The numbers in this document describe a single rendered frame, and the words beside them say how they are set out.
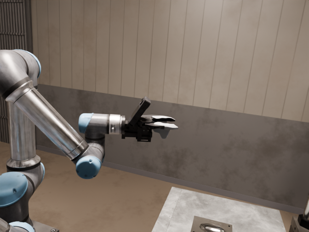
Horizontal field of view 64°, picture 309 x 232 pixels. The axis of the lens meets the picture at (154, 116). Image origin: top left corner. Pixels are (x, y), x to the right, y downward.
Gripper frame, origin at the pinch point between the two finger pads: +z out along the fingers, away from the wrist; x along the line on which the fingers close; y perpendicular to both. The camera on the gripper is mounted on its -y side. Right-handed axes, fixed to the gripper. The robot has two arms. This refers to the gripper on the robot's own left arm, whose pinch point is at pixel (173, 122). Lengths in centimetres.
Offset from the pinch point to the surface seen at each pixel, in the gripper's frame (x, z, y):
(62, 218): -114, -77, 163
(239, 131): -169, 117, 81
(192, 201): -38, 27, 71
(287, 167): -139, 169, 111
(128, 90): -237, -16, 60
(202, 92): -196, 73, 44
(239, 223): -16, 49, 68
